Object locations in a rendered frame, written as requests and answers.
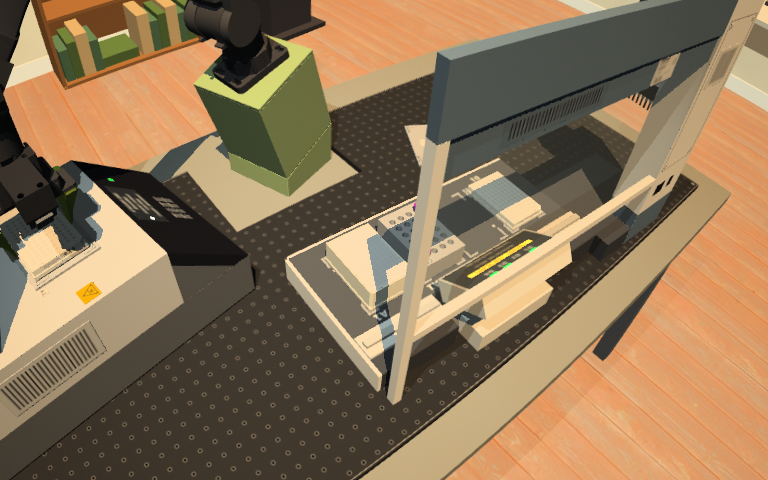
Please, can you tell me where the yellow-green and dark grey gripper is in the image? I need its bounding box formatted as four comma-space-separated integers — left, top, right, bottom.
0, 143, 78, 258

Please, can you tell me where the beige benchtop instrument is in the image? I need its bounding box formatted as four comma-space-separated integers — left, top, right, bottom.
0, 160, 255, 480

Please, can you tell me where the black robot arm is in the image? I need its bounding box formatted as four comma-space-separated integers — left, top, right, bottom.
0, 0, 290, 230

